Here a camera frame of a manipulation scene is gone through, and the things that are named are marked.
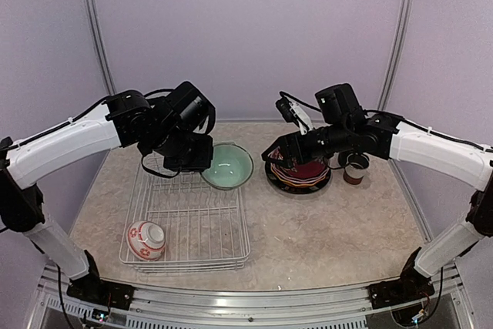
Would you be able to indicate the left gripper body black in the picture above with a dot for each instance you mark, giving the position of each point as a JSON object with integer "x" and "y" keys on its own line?
{"x": 179, "y": 154}

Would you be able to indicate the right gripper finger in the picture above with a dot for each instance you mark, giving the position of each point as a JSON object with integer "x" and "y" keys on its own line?
{"x": 288, "y": 162}
{"x": 277, "y": 151}

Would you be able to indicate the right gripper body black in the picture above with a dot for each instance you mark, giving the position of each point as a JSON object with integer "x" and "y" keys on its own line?
{"x": 337, "y": 139}

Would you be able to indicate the black striped rim plate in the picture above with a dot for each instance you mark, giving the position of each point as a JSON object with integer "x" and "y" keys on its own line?
{"x": 267, "y": 169}

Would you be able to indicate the dark green mug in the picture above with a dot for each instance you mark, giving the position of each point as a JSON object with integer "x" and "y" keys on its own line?
{"x": 340, "y": 162}

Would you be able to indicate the light pink plate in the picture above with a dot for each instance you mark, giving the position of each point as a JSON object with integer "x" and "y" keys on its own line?
{"x": 277, "y": 179}

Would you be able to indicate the yellow polka dot plate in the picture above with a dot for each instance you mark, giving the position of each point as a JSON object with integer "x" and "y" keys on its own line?
{"x": 299, "y": 187}

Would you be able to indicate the brown cup white base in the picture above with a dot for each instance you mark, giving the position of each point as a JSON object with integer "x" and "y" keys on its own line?
{"x": 356, "y": 168}

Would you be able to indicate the light green ceramic bowl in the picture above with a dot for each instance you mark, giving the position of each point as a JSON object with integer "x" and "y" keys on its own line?
{"x": 231, "y": 167}

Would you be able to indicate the red patterned white bowl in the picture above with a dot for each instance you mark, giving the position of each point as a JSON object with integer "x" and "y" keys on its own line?
{"x": 146, "y": 240}

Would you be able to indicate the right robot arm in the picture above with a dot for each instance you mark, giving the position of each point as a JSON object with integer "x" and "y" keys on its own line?
{"x": 351, "y": 129}

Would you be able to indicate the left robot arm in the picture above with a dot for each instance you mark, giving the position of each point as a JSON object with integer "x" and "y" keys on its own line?
{"x": 174, "y": 123}

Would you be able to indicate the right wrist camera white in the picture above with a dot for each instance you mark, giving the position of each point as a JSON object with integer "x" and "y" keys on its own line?
{"x": 292, "y": 112}

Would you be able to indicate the white wire dish rack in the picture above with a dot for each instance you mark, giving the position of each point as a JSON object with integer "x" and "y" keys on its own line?
{"x": 205, "y": 228}

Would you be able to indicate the right aluminium corner post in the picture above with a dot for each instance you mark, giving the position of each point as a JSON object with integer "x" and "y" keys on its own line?
{"x": 403, "y": 17}

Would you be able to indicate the aluminium corner post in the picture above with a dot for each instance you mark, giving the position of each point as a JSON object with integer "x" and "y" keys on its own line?
{"x": 403, "y": 17}
{"x": 98, "y": 45}

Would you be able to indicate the aluminium front rail frame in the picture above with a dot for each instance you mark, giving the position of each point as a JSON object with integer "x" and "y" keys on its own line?
{"x": 160, "y": 307}

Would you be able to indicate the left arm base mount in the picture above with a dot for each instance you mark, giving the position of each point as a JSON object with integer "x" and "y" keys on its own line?
{"x": 102, "y": 292}

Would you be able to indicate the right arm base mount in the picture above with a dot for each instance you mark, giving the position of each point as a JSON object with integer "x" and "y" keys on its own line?
{"x": 399, "y": 291}

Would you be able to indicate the left aluminium corner post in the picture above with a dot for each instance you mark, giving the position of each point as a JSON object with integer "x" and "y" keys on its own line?
{"x": 98, "y": 45}

